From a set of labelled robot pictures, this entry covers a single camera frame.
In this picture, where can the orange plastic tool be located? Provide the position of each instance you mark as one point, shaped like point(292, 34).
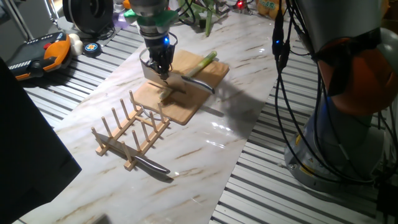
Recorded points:
point(126, 3)

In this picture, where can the clear bag of yellow fruit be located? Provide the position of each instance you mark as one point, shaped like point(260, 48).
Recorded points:
point(265, 7)

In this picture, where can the upright aluminium frame post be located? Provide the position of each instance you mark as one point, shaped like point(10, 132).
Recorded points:
point(20, 20)

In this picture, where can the single white green scallion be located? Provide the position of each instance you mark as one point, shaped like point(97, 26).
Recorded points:
point(202, 63)

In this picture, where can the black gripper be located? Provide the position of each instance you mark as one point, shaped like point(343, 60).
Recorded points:
point(160, 46)

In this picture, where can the green wrist mount plate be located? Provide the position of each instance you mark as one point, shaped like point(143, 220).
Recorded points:
point(161, 18)

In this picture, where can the round blue black tape measure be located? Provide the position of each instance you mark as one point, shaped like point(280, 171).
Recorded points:
point(92, 48)

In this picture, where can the wooden peg rack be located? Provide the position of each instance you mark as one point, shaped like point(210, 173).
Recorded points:
point(149, 140)

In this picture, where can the purple plastic bag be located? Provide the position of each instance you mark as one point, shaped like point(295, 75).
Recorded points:
point(121, 20)

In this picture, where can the steel cleaver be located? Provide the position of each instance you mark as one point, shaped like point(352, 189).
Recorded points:
point(177, 81)

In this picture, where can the black round spool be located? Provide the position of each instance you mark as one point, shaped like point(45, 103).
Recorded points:
point(88, 14)

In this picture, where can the marble pattern table mat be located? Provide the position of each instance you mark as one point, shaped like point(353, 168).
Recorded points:
point(186, 186)

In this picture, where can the wooden cutting board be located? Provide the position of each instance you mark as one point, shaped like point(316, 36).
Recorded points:
point(192, 105)

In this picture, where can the orange black teach pendant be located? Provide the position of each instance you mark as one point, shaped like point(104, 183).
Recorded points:
point(46, 54)

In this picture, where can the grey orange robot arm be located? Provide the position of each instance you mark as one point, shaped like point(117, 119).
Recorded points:
point(342, 31)

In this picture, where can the small white rounded object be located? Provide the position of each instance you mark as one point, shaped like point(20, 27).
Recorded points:
point(76, 45)

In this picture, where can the pointed steel kitchen knife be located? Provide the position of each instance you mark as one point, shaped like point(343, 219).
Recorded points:
point(152, 165)

